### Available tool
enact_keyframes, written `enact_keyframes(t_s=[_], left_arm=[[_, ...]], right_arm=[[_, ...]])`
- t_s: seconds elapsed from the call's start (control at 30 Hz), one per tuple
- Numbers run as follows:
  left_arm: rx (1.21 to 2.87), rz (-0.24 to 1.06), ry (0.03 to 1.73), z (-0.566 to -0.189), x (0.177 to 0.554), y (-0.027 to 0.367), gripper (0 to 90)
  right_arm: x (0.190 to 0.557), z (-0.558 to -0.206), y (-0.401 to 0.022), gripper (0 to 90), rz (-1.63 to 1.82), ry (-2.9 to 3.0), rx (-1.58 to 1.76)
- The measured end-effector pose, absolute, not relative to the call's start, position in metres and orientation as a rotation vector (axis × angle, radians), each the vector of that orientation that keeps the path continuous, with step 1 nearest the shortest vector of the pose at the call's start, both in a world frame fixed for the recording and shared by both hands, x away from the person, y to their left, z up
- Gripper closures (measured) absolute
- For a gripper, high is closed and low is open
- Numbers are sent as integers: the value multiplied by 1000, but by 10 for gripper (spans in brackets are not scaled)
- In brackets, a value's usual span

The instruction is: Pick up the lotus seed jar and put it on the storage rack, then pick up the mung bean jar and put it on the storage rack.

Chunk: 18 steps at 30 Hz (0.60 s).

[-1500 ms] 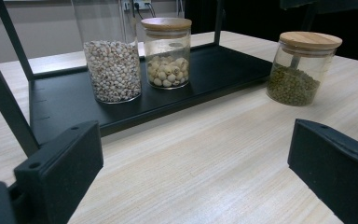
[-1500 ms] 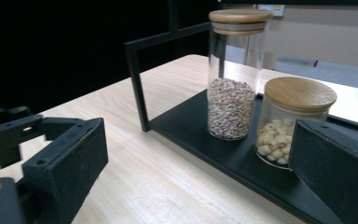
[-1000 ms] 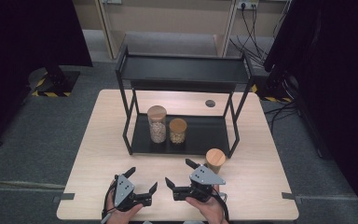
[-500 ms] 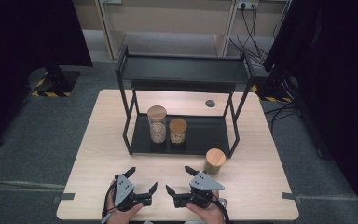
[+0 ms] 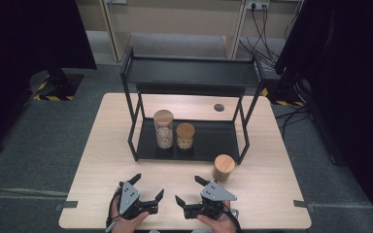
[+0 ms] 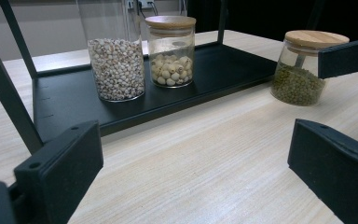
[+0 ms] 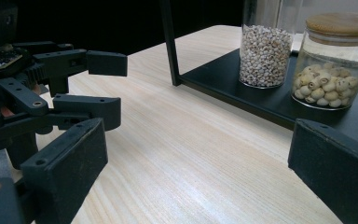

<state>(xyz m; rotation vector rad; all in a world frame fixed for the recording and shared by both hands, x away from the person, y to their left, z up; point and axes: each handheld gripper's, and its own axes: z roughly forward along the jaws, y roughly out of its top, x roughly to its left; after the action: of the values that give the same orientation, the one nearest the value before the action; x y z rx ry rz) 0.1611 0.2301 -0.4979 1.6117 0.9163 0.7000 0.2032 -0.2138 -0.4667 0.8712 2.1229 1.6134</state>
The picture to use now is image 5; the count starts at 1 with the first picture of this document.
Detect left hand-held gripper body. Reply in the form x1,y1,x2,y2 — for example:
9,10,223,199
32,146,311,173
118,181,160,221

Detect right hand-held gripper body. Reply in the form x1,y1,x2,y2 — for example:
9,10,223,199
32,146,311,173
183,181,238,221

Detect black metal two-tier rack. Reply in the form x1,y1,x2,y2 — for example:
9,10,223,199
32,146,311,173
119,46,267,166

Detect short glass jar pale contents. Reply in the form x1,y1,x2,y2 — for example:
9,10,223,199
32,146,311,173
175,122,196,151

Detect tall glass jar wooden lid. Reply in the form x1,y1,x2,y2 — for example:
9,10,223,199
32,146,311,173
153,109,175,150

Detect person's left hand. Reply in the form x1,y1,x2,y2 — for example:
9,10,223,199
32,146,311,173
109,184,151,233

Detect person's right hand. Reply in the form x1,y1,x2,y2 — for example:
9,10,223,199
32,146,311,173
196,199,238,233

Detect short glass jar green contents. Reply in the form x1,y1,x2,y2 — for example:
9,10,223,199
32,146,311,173
212,153,236,183

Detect black stand base striped tape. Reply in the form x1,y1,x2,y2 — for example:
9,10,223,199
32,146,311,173
28,67,85,102
261,72,307,108

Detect black curtain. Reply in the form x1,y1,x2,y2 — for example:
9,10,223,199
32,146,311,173
0,0,97,157
274,0,373,225

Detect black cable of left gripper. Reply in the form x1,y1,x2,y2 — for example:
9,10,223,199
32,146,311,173
105,186,124,233

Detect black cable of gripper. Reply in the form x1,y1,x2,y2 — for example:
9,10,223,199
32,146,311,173
223,207,243,233
105,186,124,233

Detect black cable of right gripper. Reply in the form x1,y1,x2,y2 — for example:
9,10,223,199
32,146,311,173
223,207,243,233

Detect grey floor cable cover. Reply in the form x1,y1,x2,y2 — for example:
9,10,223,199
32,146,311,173
0,187,70,199

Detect black floor cables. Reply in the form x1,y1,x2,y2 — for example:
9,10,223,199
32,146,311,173
274,104,313,139

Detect bundle of black cables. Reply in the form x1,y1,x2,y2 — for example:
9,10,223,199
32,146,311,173
238,3,300,70

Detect white wall power outlet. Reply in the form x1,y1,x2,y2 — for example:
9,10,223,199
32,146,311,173
246,0,271,11

